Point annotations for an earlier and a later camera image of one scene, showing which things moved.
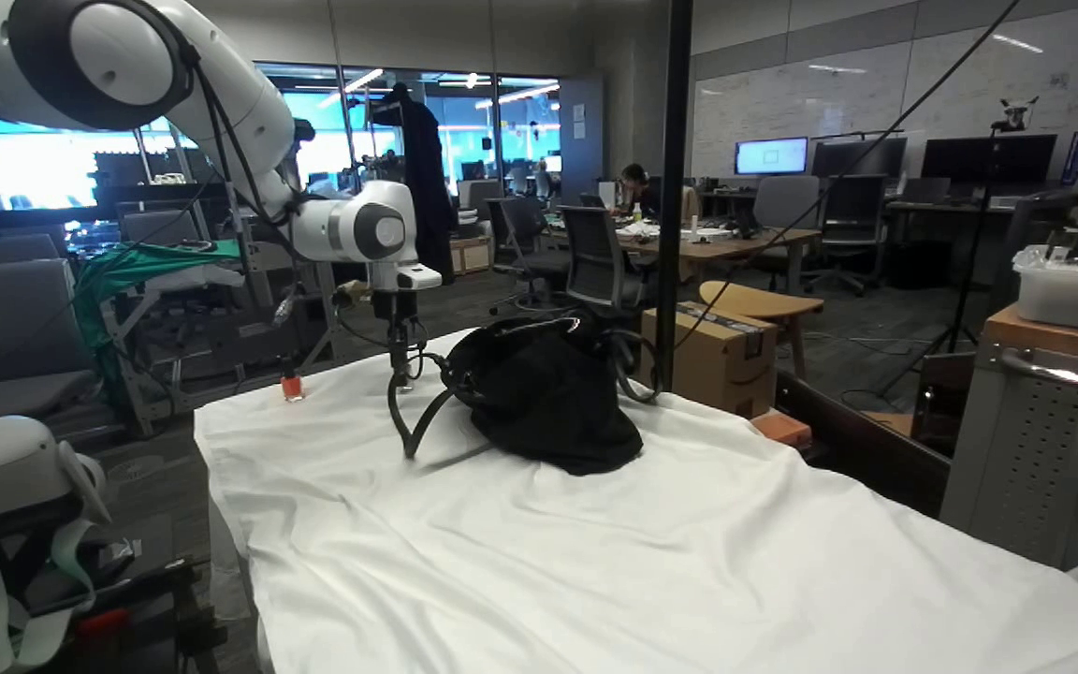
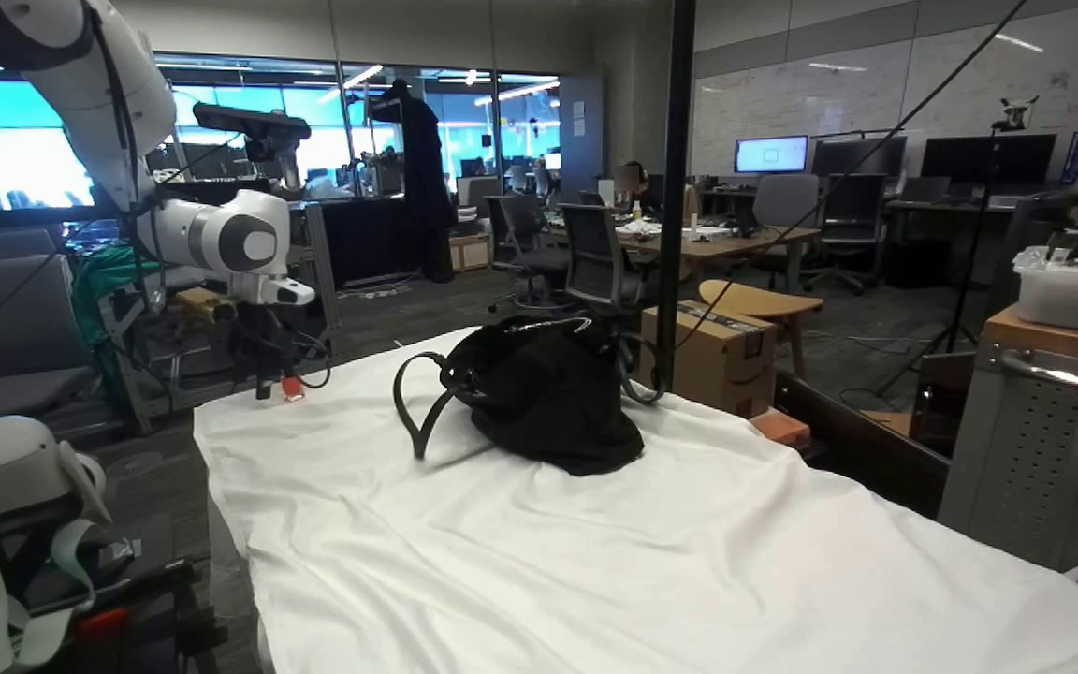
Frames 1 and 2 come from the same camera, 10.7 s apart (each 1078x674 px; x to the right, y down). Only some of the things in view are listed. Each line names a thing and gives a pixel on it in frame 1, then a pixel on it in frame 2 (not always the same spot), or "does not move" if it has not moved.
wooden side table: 764,304 does not move
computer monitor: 785,155 does not move
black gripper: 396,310 -> 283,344
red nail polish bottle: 291,386 does not move
